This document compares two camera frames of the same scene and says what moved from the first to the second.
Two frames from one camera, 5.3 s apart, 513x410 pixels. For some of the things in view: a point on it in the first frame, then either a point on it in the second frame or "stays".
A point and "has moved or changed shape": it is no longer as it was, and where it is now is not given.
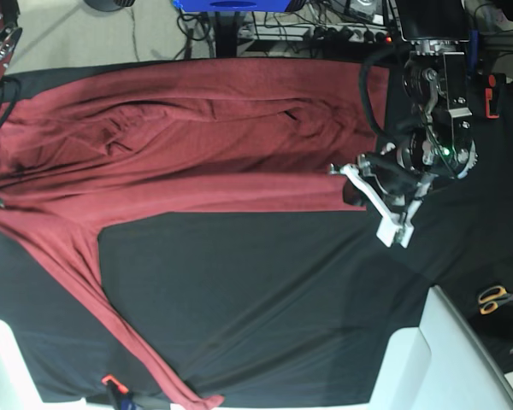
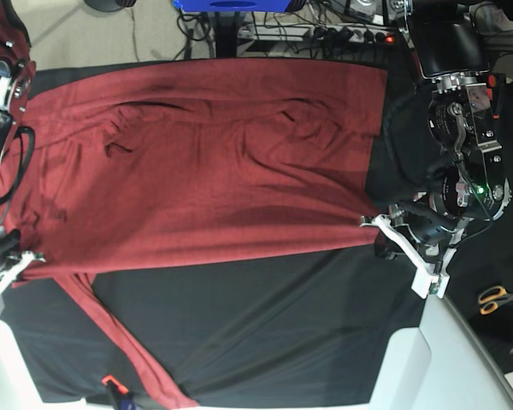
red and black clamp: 492,95 stays
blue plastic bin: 234,5 stays
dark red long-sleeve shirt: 68,145 has moved or changed shape
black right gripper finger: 354,196 → 385,247
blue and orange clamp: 126,396 stays
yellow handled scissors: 491,297 stays
